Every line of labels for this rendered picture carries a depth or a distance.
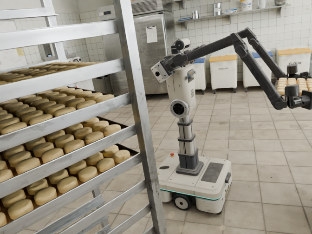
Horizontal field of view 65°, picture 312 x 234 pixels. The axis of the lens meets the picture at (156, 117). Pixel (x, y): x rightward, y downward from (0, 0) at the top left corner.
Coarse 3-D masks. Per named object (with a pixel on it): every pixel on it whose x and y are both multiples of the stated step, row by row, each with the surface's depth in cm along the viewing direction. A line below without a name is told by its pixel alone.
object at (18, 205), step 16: (96, 160) 72; (112, 160) 70; (48, 176) 67; (64, 176) 66; (80, 176) 64; (16, 192) 61; (32, 192) 62; (48, 192) 59; (64, 192) 61; (0, 208) 59; (16, 208) 55; (32, 208) 57; (0, 224) 52
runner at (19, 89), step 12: (120, 60) 61; (60, 72) 52; (72, 72) 53; (84, 72) 55; (96, 72) 57; (108, 72) 59; (12, 84) 46; (24, 84) 47; (36, 84) 49; (48, 84) 50; (60, 84) 52; (0, 96) 45; (12, 96) 46; (24, 96) 48
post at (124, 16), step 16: (128, 0) 56; (128, 16) 57; (128, 32) 58; (128, 48) 59; (128, 64) 61; (128, 80) 63; (144, 96) 64; (144, 112) 65; (144, 128) 66; (144, 144) 67; (144, 160) 70; (144, 176) 73; (160, 192) 75; (160, 208) 76; (160, 224) 77
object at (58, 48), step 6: (42, 0) 85; (48, 0) 86; (42, 6) 87; (48, 6) 87; (48, 18) 87; (54, 18) 89; (48, 24) 88; (54, 24) 89; (60, 42) 91; (54, 48) 91; (60, 48) 92; (54, 54) 93; (60, 54) 92; (96, 192) 113; (102, 204) 116; (102, 222) 118; (108, 222) 121
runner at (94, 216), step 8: (136, 184) 72; (144, 184) 74; (128, 192) 70; (136, 192) 72; (112, 200) 67; (120, 200) 69; (104, 208) 65; (112, 208) 67; (88, 216) 62; (96, 216) 64; (72, 224) 60; (80, 224) 61; (88, 224) 63; (64, 232) 58; (72, 232) 60
